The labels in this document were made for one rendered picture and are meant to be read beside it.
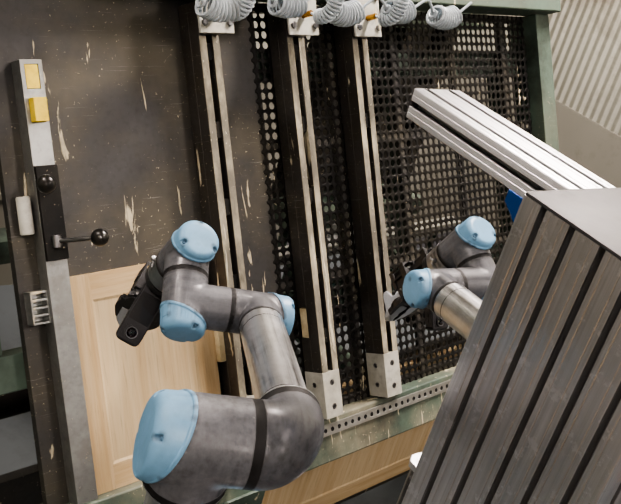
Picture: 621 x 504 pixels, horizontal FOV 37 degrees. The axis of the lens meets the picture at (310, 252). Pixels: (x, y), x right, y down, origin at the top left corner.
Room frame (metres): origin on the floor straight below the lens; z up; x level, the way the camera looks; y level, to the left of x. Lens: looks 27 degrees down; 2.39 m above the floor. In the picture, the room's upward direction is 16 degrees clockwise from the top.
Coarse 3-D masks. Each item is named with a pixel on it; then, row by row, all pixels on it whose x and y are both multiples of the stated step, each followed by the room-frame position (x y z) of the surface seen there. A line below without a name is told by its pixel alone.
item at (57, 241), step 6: (96, 234) 1.66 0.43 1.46; (102, 234) 1.66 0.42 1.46; (108, 234) 1.68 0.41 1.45; (54, 240) 1.68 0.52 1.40; (60, 240) 1.68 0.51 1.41; (66, 240) 1.68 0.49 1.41; (72, 240) 1.68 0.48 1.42; (78, 240) 1.68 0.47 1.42; (84, 240) 1.67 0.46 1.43; (90, 240) 1.67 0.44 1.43; (96, 240) 1.66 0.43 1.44; (102, 240) 1.66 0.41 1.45; (108, 240) 1.67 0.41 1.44; (54, 246) 1.67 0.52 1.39; (60, 246) 1.68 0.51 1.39
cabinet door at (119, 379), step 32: (96, 288) 1.74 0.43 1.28; (128, 288) 1.79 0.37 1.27; (96, 320) 1.71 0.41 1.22; (96, 352) 1.68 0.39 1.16; (128, 352) 1.73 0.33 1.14; (160, 352) 1.79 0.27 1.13; (192, 352) 1.85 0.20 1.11; (96, 384) 1.65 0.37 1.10; (128, 384) 1.70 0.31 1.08; (160, 384) 1.76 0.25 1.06; (192, 384) 1.82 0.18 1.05; (96, 416) 1.62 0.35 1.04; (128, 416) 1.67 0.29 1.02; (96, 448) 1.58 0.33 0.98; (128, 448) 1.64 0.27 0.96; (96, 480) 1.55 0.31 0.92; (128, 480) 1.60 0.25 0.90
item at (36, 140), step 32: (32, 96) 1.79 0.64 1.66; (32, 128) 1.76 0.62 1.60; (32, 160) 1.73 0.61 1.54; (32, 192) 1.72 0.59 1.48; (64, 288) 1.67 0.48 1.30; (64, 320) 1.64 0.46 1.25; (64, 352) 1.61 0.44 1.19; (64, 384) 1.58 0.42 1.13; (64, 416) 1.55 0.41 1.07; (64, 448) 1.54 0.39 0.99
